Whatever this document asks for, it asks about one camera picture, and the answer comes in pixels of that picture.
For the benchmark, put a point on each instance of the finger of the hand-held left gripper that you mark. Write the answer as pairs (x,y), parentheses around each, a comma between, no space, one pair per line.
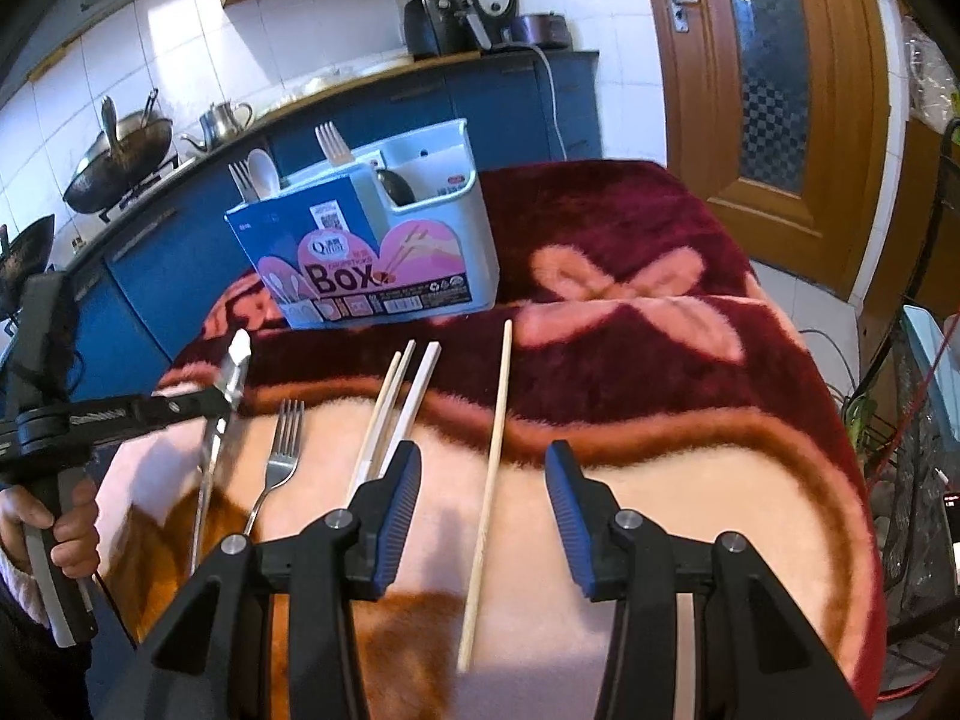
(150,411)

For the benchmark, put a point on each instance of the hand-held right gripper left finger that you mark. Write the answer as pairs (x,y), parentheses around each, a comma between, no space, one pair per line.
(397,517)

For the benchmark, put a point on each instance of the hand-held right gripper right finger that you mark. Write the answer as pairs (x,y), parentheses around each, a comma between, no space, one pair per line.
(574,525)

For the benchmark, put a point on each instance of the metal table knife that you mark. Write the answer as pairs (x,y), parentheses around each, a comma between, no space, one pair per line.
(214,450)

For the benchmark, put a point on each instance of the metal fork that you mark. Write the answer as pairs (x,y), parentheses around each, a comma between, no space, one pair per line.
(244,184)
(283,442)

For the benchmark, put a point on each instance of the light blue utensil box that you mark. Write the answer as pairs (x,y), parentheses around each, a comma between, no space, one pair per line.
(435,270)

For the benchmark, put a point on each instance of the cream plastic spoon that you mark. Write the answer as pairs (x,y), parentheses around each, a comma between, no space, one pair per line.
(262,169)

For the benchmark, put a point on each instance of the cream plastic fork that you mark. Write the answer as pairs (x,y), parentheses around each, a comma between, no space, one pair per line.
(330,142)

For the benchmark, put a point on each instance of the black spoon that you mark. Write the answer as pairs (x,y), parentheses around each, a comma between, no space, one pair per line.
(394,187)

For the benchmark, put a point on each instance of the person's left hand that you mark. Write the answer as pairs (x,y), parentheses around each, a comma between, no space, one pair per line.
(75,536)

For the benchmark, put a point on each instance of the maroon and pink blanket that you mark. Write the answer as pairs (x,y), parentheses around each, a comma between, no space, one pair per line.
(637,405)

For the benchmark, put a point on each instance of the small black wok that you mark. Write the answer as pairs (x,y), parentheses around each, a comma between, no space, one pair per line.
(26,262)

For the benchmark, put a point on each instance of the gas stove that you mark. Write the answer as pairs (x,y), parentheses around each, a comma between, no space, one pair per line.
(142,184)

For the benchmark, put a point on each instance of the large black wok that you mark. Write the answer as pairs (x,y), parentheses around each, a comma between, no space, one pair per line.
(120,172)

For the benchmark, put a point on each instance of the metal ladle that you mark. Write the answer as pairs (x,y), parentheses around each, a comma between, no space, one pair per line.
(111,127)

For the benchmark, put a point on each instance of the steel kettle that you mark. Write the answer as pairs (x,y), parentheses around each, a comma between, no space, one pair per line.
(217,124)

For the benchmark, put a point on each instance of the metal spatula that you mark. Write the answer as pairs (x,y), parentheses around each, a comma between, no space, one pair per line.
(150,109)

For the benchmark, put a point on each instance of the light blue storage box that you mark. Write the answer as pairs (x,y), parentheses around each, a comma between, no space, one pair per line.
(930,345)

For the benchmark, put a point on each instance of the blue base cabinets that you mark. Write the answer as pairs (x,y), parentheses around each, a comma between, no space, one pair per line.
(495,112)

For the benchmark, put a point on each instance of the wooden door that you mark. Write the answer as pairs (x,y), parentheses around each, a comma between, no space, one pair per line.
(825,165)

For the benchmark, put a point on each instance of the wooden shelf unit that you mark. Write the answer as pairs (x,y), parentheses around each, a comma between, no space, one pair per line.
(911,225)

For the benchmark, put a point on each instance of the black kitchen countertop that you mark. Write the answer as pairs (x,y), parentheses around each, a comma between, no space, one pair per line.
(480,60)

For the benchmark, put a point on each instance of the black air fryer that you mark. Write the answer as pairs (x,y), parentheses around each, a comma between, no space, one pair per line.
(435,26)

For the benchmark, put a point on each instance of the black rice cooker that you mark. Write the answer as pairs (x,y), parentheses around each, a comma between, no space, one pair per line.
(544,30)

